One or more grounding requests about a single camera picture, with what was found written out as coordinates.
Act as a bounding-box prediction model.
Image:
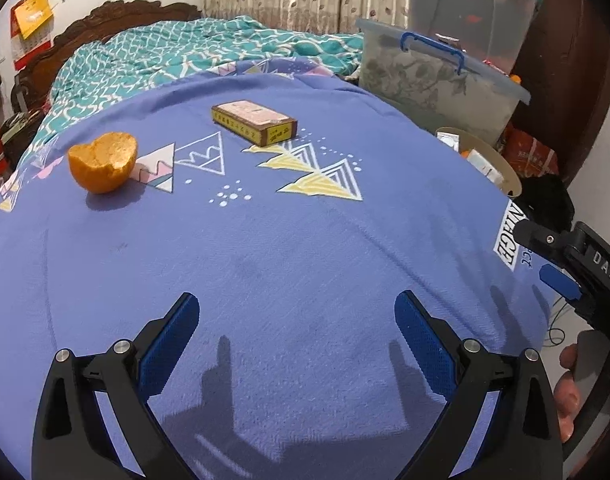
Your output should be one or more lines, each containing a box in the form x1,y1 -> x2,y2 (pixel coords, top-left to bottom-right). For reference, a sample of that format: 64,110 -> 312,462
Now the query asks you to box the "yellow brown small box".
212,100 -> 297,148

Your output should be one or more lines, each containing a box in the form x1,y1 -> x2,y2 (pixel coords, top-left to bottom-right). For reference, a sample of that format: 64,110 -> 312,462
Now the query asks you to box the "cardboard trash bucket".
436,127 -> 522,198

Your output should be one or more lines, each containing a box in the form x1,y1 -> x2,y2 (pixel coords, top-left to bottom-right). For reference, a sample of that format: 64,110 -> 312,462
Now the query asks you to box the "right hand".
553,344 -> 582,442

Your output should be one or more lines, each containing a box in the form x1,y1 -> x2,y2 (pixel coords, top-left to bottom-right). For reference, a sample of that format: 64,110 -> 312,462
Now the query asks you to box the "blue printed blanket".
0,63 -> 553,479

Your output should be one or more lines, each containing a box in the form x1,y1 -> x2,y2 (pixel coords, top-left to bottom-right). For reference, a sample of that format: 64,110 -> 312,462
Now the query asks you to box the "upper clear storage bin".
408,0 -> 542,74

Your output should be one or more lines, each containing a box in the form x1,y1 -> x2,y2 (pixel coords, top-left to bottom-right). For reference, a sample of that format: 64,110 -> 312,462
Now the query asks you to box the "orange peel half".
67,132 -> 138,195

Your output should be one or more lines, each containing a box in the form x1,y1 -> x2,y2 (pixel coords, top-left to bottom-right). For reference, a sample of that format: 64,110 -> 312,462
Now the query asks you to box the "cluttered metal shelf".
0,76 -> 44,188

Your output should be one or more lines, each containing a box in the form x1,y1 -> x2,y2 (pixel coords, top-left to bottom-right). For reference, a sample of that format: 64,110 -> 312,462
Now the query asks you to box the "dark wooden headboard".
12,0 -> 204,111

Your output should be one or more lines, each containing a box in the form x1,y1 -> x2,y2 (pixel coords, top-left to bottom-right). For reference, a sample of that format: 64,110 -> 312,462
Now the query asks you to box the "teal patterned quilt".
20,15 -> 363,162

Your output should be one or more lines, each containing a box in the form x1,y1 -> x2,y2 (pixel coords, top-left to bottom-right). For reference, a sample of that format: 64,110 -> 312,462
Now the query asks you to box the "clear storage bin blue handle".
356,18 -> 530,145

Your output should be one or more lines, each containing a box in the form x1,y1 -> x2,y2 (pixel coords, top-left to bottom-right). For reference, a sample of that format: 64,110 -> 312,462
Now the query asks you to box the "orange wall calendar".
10,0 -> 53,72

